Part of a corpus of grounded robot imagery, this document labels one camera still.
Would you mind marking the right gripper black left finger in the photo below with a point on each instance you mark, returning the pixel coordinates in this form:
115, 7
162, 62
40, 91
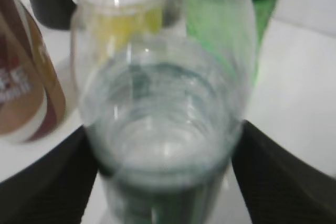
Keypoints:
54, 189

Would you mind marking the clear water bottle green label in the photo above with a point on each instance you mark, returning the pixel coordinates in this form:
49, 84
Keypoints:
161, 118

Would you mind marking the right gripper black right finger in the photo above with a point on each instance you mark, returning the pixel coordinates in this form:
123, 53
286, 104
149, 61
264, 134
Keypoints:
276, 186

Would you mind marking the brown Nescafe coffee bottle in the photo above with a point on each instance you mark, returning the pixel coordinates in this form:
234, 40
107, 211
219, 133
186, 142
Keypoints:
32, 100

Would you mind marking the yellow paper cup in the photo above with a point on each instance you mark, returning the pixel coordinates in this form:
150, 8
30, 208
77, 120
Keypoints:
112, 32

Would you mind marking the green soda bottle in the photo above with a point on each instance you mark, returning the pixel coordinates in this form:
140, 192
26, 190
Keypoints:
232, 31

